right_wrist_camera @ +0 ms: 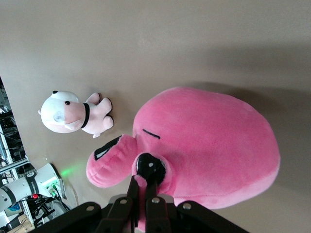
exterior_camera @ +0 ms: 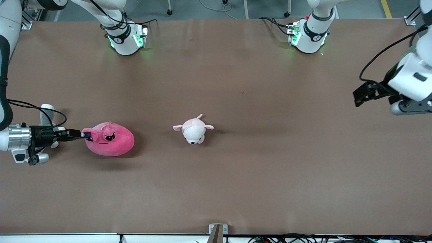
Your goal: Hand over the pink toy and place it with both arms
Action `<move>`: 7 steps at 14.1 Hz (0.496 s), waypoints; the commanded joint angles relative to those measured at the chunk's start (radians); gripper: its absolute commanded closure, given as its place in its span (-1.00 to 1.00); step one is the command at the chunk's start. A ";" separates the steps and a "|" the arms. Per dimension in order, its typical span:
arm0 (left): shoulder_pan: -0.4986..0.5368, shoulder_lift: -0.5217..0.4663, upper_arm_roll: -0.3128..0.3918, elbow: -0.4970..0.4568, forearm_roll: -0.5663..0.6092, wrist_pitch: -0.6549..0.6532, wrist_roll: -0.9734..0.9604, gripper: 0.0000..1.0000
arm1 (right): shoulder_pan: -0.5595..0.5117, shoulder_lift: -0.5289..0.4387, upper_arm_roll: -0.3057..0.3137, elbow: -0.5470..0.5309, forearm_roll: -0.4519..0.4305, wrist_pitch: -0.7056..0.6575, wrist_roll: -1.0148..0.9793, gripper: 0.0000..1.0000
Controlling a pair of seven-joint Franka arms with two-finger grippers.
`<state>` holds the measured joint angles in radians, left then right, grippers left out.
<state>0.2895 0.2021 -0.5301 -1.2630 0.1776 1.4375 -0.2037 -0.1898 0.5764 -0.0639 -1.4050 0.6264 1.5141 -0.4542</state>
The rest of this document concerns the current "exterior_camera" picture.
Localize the round bright pink plush toy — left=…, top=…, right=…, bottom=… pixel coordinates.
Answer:
left=82, top=121, right=135, bottom=157

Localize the grey husky plush toy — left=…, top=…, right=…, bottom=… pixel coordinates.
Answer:
left=39, top=104, right=66, bottom=149

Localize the pale pink pig plush toy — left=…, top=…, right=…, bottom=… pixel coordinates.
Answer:
left=173, top=114, right=214, bottom=145

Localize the yellow floor tape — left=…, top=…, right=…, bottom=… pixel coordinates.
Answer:
left=380, top=0, right=393, bottom=19

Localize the brown table cover sheet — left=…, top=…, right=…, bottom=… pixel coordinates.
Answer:
left=0, top=18, right=432, bottom=236

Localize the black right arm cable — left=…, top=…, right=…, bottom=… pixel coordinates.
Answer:
left=6, top=99, right=67, bottom=131

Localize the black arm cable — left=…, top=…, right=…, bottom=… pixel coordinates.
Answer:
left=6, top=99, right=67, bottom=131
left=359, top=24, right=432, bottom=83

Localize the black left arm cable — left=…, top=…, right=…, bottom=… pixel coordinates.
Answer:
left=359, top=24, right=432, bottom=83

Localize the aluminium frame post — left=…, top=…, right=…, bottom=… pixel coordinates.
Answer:
left=404, top=5, right=422, bottom=26
left=21, top=8, right=43, bottom=30

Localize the white table edge rail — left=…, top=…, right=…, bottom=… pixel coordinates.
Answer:
left=0, top=232, right=250, bottom=243

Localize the black left base cable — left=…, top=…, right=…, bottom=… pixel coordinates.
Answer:
left=259, top=16, right=298, bottom=36

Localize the black base cable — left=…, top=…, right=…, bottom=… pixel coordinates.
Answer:
left=259, top=16, right=298, bottom=36
left=89, top=0, right=158, bottom=37

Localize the black right base cable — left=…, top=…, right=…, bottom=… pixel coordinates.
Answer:
left=89, top=0, right=158, bottom=37

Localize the tangled black cable bundle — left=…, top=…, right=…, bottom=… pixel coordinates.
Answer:
left=248, top=233, right=432, bottom=243

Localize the metal table edge bracket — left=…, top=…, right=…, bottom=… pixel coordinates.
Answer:
left=207, top=224, right=228, bottom=243

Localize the grey floor cable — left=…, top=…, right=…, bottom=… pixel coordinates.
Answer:
left=198, top=0, right=239, bottom=20

